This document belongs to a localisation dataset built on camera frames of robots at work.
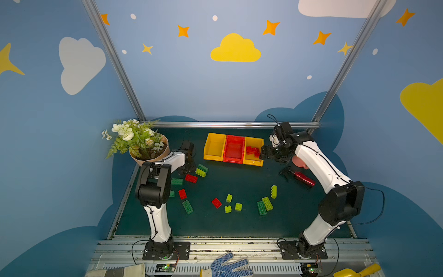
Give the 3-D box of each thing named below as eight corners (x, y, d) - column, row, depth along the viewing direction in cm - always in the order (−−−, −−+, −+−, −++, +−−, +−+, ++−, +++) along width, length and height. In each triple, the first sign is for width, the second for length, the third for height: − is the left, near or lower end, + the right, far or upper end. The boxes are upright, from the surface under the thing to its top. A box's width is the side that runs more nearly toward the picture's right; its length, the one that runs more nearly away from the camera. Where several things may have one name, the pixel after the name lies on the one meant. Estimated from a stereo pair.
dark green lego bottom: (259, 215, 87) (260, 213, 85) (256, 202, 91) (257, 201, 89) (266, 214, 87) (267, 212, 85) (262, 202, 91) (263, 200, 89)
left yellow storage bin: (203, 159, 106) (202, 153, 102) (208, 138, 118) (208, 132, 113) (222, 161, 106) (222, 155, 101) (225, 140, 117) (226, 134, 112)
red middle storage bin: (222, 162, 105) (222, 156, 100) (226, 141, 117) (226, 134, 112) (242, 165, 104) (243, 158, 99) (243, 142, 116) (244, 136, 111)
